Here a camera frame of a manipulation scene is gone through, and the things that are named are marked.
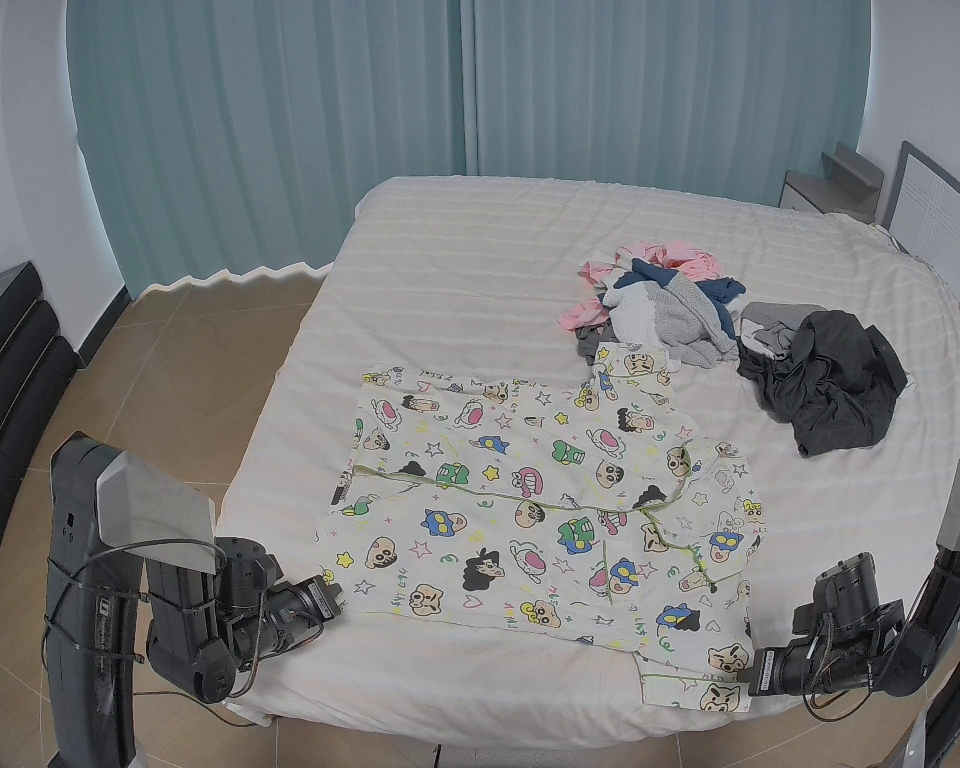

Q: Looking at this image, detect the bed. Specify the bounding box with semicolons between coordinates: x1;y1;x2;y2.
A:
217;141;960;751

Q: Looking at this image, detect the black garment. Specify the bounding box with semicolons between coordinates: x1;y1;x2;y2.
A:
737;309;912;459

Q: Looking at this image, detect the white printed pyjama top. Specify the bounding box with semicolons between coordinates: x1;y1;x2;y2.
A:
315;341;768;714

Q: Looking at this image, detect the black cable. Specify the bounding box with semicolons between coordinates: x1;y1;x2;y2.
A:
135;663;275;732
43;538;230;661

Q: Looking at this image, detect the grey garment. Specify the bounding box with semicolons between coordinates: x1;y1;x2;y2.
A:
738;302;810;354

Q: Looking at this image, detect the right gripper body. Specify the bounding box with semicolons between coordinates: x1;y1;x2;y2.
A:
737;637;819;697

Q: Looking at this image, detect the blue-green curtain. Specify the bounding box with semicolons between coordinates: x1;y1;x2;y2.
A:
66;0;471;298
461;0;876;205

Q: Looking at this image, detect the pile of clothes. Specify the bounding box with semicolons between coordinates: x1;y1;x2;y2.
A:
556;240;751;372

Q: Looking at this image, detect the grey bedside table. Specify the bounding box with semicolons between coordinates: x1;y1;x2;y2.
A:
780;142;888;226

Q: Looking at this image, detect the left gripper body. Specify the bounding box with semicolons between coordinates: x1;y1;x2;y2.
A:
279;573;350;639

